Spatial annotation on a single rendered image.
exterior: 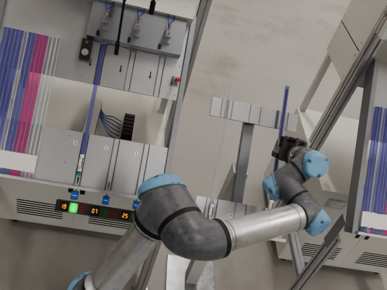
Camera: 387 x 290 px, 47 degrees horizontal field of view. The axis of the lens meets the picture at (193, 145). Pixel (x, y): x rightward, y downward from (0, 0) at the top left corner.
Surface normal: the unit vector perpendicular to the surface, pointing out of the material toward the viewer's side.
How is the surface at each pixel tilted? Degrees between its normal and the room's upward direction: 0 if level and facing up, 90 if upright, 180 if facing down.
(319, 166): 56
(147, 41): 44
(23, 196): 90
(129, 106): 0
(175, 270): 0
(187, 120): 0
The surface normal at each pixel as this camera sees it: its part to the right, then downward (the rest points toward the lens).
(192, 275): 0.00, 0.66
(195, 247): 0.05, 0.33
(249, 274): 0.25, -0.73
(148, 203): -0.70, -0.13
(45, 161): 0.18, -0.06
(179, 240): -0.27, 0.20
